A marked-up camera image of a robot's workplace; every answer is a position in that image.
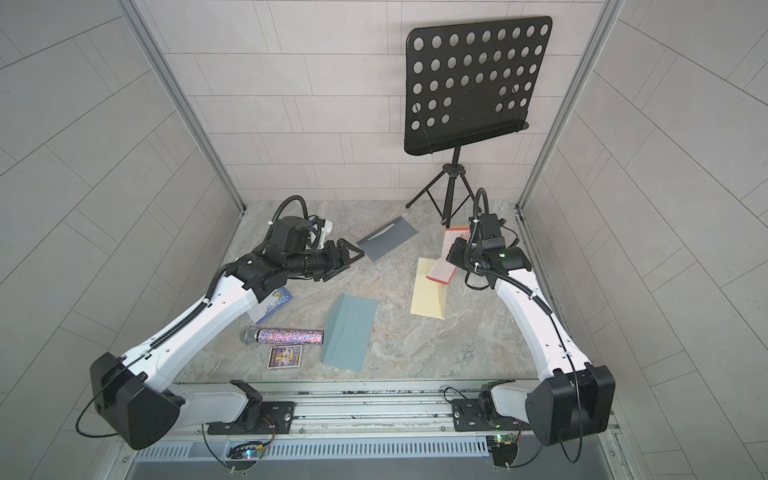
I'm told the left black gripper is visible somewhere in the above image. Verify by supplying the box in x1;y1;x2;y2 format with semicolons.
285;238;367;281

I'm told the white and pink letter paper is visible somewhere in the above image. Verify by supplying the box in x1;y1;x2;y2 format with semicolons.
427;225;470;285

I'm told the cream yellow envelope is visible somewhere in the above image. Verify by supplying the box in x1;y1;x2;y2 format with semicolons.
410;258;447;320

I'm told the teal blue envelope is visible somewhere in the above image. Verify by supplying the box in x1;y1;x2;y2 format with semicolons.
321;294;378;371

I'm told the white letter with blue print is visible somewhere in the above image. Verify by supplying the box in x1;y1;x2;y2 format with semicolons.
247;287;293;324

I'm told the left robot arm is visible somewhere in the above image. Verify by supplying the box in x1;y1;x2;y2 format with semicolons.
88;209;365;450

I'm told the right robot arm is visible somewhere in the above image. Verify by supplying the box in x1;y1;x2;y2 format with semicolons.
447;189;616;447

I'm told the dark grey envelope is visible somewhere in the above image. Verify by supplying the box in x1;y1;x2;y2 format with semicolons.
357;217;417;262

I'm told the small colourful picture card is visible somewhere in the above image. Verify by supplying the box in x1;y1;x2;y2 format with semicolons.
267;345;303;370

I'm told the glittery purple microphone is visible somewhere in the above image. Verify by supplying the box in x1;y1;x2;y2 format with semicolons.
241;326;325;345

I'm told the black perforated music stand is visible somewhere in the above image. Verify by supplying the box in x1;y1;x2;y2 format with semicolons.
404;16;553;227

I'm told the white ventilation grille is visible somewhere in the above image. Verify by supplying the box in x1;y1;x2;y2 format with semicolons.
135;436;489;462

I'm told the right green circuit board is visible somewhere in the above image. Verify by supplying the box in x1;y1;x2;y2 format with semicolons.
485;434;519;468

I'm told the green circuit board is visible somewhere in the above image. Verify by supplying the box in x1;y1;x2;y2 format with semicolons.
226;441;270;470
485;434;519;468

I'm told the left green circuit board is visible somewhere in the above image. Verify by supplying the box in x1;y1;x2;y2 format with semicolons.
226;441;270;470

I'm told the aluminium rail frame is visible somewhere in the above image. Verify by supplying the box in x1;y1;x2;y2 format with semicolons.
178;381;537;434

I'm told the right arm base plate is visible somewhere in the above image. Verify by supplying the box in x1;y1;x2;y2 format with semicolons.
450;398;531;432

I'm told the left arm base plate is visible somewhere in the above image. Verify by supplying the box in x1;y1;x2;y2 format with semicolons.
206;401;296;435

